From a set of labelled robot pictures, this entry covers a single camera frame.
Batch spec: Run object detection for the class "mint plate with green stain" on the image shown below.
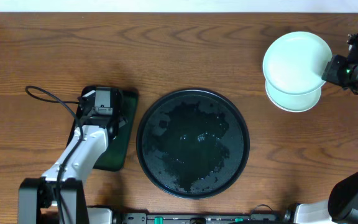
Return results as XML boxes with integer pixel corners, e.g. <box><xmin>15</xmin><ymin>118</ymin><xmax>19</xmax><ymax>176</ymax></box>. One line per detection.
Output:
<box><xmin>265</xmin><ymin>81</ymin><xmax>321</xmax><ymax>113</ymax></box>

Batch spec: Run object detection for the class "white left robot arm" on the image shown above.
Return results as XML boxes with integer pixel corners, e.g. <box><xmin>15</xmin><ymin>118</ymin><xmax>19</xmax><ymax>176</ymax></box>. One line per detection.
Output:
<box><xmin>17</xmin><ymin>104</ymin><xmax>131</xmax><ymax>223</ymax></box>

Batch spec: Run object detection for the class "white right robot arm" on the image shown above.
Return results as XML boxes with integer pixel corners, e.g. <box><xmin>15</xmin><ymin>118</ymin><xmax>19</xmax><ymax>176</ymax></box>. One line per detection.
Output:
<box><xmin>283</xmin><ymin>55</ymin><xmax>358</xmax><ymax>223</ymax></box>

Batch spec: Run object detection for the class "round black tray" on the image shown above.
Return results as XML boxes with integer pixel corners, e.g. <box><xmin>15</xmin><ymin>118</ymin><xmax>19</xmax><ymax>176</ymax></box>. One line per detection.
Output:
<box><xmin>136</xmin><ymin>88</ymin><xmax>250</xmax><ymax>199</ymax></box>

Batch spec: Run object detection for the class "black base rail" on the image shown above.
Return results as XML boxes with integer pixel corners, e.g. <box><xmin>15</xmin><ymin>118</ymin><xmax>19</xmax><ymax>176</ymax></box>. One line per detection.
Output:
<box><xmin>87</xmin><ymin>212</ymin><xmax>288</xmax><ymax>224</ymax></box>

